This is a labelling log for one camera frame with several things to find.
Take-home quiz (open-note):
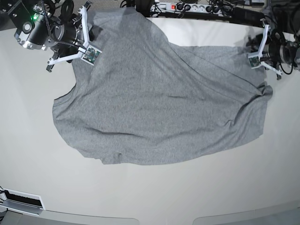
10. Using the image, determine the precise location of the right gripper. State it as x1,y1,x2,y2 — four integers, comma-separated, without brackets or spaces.
51,20,84,46

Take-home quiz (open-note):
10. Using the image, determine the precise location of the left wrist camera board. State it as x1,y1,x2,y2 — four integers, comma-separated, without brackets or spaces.
248,52,261,69

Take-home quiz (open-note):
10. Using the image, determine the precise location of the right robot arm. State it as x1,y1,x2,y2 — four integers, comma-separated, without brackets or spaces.
0,0,82,51

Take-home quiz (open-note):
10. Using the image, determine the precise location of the white power strip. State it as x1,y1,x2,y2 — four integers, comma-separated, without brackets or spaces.
150,0,234,17

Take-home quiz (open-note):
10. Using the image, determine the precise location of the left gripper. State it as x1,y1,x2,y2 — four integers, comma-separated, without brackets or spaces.
262,41,285,63

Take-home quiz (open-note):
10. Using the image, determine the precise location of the table cable grommet slot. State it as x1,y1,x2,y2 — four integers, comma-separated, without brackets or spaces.
0,187,46,216

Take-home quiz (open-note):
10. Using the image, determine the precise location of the grey t-shirt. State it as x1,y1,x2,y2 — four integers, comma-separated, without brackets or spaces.
52,8,273,165

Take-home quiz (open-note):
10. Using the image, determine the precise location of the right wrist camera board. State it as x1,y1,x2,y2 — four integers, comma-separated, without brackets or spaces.
81,45,102,66

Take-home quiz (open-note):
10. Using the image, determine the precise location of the black power adapter brick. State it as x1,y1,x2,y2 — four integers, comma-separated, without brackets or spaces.
231,7,265,27

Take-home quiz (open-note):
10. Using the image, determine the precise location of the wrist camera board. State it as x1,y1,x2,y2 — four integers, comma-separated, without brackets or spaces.
81,45,102,66
248,52,261,69

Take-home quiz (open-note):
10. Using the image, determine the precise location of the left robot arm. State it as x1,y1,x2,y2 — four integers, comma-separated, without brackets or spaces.
262,0,300,71

